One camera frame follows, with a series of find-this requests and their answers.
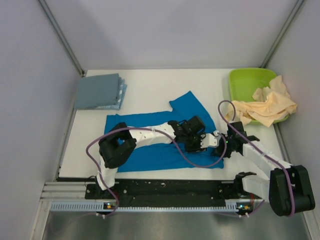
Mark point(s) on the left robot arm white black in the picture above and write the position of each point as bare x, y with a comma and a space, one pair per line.
115, 149

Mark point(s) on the green plastic bin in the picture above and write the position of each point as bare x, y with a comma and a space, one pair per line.
243, 82

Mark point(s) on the bright blue t shirt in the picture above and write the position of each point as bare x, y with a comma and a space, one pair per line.
161, 156

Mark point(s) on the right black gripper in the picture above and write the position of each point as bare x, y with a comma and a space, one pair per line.
219, 150

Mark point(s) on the right aluminium corner post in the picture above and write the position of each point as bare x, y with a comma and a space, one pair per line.
293, 14

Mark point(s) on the light blue cable duct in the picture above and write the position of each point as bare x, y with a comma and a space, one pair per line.
101, 207

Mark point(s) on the folded grey-blue t shirt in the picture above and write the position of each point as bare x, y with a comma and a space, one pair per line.
96, 91

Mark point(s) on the aluminium frame rail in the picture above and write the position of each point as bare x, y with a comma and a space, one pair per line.
64, 191

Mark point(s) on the left aluminium corner post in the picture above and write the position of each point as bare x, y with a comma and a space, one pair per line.
61, 36

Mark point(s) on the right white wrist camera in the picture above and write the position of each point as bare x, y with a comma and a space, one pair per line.
210, 140

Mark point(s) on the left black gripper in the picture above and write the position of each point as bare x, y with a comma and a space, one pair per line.
197, 148

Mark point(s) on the aluminium corner post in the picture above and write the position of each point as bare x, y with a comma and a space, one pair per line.
293, 14
61, 36

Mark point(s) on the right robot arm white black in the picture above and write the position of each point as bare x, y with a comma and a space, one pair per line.
287, 188

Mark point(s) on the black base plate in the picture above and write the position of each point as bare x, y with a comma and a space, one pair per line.
177, 193

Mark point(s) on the peach t shirt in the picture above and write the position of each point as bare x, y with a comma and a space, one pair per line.
270, 104

